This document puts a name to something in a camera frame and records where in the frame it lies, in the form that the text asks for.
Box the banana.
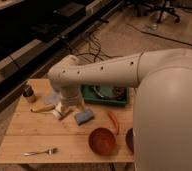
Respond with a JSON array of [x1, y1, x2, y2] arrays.
[[30, 104, 55, 113]]

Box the red chili pepper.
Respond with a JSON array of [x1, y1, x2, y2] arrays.
[[108, 111, 119, 135]]

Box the blue sponge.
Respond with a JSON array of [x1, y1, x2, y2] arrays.
[[74, 109, 94, 125]]

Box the clear plastic lid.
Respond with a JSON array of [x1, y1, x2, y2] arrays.
[[44, 92, 60, 105]]

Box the wooden table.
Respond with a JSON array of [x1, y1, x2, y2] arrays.
[[0, 79, 133, 164]]

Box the red bowl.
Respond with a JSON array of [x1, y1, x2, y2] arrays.
[[88, 127, 116, 156]]

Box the green plastic tray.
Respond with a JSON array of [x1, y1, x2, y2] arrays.
[[81, 85, 130, 107]]

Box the dark grapes bunch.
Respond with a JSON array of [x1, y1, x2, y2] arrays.
[[112, 87, 126, 100]]

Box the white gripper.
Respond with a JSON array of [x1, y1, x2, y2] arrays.
[[59, 85, 85, 114]]

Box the black office chair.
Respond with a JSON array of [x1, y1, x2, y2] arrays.
[[129, 0, 180, 24]]

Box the small dark-lidded jar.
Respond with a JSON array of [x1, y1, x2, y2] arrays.
[[23, 85, 36, 103]]

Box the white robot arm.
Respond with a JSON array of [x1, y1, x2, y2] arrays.
[[48, 48, 192, 171]]

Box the black floor cables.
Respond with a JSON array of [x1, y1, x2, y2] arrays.
[[65, 31, 115, 64]]

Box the white paper cup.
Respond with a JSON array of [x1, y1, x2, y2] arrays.
[[52, 103, 70, 120]]

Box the silver fork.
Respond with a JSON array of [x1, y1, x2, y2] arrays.
[[23, 148, 58, 156]]

